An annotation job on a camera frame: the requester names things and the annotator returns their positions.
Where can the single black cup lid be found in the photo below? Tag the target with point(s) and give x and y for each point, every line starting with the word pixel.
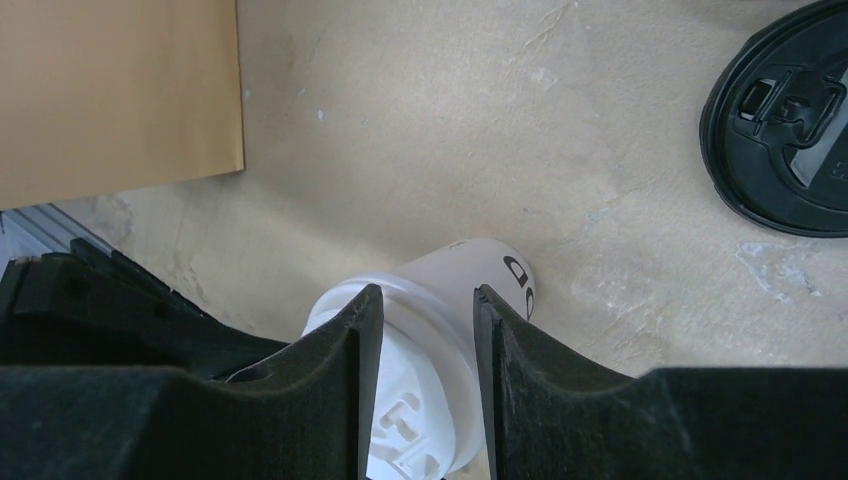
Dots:
pixel 773 131

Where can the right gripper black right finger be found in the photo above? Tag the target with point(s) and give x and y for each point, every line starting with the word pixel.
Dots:
pixel 551 413

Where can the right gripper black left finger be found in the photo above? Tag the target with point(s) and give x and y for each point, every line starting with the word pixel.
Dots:
pixel 305 412

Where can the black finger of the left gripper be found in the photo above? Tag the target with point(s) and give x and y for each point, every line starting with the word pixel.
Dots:
pixel 88 308

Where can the white paper coffee cup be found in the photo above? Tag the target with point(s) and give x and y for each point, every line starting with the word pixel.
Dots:
pixel 452 273

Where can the brown kraft paper bag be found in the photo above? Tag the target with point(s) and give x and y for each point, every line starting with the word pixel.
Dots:
pixel 99 97

